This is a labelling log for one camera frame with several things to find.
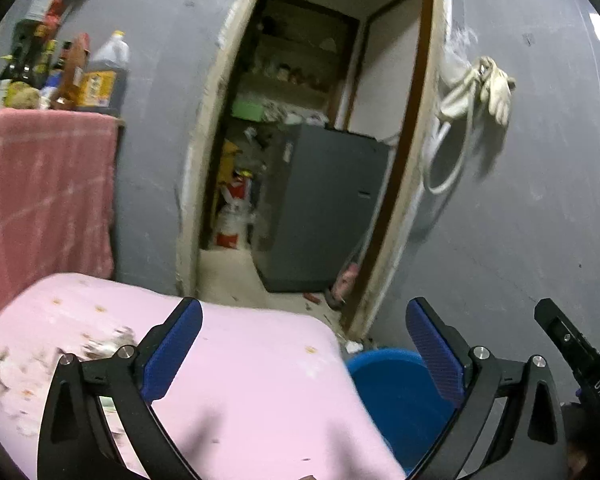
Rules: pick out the red white bottle on floor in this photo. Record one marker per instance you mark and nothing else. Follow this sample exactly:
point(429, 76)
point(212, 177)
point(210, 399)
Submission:
point(232, 215)

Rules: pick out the green box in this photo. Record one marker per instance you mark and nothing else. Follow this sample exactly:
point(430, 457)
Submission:
point(247, 109)

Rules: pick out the wooden storage shelf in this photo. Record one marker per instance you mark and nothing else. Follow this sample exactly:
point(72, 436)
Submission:
point(290, 85)

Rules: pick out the blue plastic bucket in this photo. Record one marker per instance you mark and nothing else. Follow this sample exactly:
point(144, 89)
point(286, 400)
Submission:
point(395, 395)

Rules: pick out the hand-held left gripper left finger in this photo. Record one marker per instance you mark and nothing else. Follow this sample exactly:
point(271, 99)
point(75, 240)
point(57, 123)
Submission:
point(172, 355)

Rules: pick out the cooking oil jug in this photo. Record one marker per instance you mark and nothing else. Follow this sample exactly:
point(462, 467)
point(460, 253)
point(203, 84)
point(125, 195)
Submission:
point(102, 85)

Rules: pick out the pink floral cloth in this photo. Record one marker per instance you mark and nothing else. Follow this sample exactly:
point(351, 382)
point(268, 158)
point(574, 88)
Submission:
point(260, 360)

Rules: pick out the dark grey cabinet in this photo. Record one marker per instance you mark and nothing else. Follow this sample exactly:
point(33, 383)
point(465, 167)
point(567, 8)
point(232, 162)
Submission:
point(325, 200)

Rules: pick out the pink slipper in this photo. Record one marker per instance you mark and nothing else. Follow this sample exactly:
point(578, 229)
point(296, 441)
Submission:
point(347, 277)

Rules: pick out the cream rubber glove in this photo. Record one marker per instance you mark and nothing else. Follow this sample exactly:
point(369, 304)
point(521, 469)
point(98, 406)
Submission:
point(455, 102)
point(500, 95)

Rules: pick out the wooden door frame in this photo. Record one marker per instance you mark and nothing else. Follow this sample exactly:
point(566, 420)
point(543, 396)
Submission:
point(200, 125)

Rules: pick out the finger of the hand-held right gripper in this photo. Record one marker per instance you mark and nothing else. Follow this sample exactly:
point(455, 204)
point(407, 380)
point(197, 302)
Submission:
point(562, 335)

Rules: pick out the yellow bag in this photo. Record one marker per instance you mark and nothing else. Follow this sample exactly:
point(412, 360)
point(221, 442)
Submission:
point(228, 160)

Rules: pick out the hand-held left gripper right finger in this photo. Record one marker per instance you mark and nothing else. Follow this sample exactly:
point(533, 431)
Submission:
point(435, 355)

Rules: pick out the red hanging bag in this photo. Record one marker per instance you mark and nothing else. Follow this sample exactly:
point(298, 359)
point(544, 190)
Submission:
point(55, 12)

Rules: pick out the dark sauce bottle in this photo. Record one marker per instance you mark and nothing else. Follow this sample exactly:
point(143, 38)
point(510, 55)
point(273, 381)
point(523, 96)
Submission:
point(22, 67)
point(45, 65)

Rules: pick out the red checked cloth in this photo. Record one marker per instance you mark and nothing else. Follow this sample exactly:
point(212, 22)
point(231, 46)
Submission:
point(45, 185)

